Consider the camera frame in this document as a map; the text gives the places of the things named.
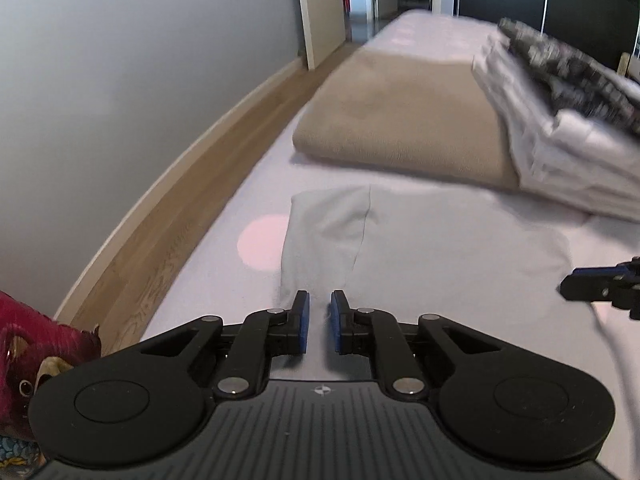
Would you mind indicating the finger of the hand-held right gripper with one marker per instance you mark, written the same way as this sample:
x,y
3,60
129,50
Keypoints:
x,y
595,285

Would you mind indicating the stack of white folded towels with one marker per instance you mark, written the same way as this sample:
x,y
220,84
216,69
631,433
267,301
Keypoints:
x,y
550,170

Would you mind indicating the lilac pink-dotted blanket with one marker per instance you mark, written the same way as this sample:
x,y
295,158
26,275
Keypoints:
x,y
260,195

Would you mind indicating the grey shirt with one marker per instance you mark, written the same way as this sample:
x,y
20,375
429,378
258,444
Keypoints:
x,y
440,250

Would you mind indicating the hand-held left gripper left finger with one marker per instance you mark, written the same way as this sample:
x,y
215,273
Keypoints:
x,y
302,322

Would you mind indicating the dark floral garment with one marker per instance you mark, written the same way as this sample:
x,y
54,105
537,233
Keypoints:
x,y
575,75

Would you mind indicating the red plush toy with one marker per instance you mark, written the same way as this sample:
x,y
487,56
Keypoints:
x,y
30,340

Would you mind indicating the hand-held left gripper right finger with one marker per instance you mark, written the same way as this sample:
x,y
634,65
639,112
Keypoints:
x,y
339,322

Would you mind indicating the folded beige blanket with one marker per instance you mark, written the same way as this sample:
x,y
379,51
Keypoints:
x,y
390,110

